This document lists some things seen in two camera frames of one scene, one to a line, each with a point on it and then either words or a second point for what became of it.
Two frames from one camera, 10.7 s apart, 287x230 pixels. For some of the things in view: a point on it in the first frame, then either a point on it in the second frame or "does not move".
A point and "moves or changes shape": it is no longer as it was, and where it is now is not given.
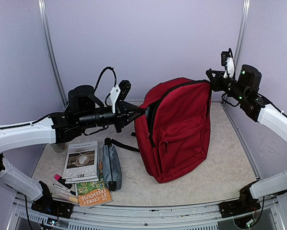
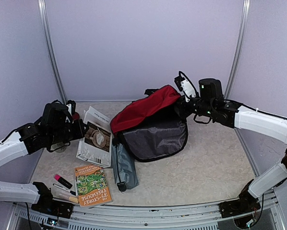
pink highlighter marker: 59,178 does not move
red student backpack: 172,128 moves or changes shape
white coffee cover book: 81,163 -> 96,145
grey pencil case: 111,166 -> 125,168
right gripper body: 219,86 -> 185,112
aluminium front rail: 22,215 does not move
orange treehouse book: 94,193 does not move
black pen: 64,189 does not move
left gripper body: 120,115 -> 76,133
